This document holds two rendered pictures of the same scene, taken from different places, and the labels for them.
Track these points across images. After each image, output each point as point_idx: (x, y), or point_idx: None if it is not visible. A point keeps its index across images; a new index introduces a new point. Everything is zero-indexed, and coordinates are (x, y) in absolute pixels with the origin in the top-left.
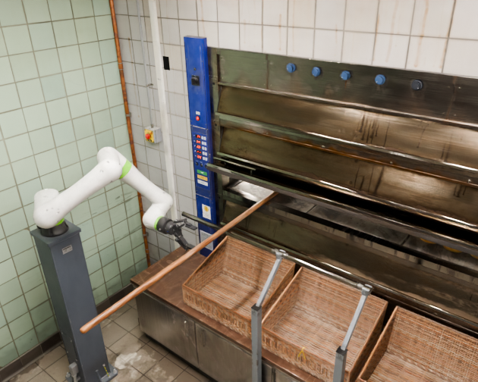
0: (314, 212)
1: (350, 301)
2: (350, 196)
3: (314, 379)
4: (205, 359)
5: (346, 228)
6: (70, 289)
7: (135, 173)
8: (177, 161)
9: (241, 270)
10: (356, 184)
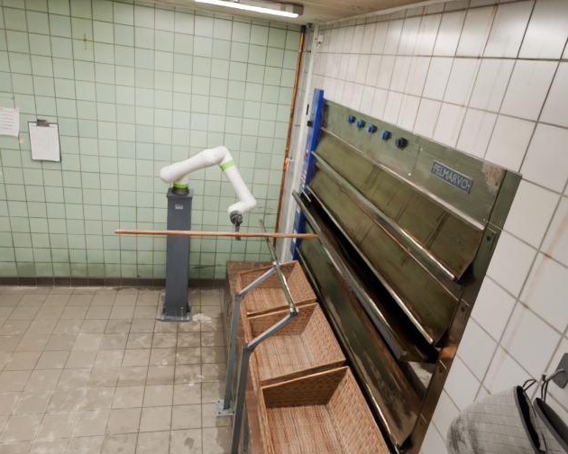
0: None
1: (327, 347)
2: None
3: (249, 378)
4: (229, 340)
5: None
6: (173, 236)
7: (233, 172)
8: (296, 190)
9: (291, 291)
10: (354, 232)
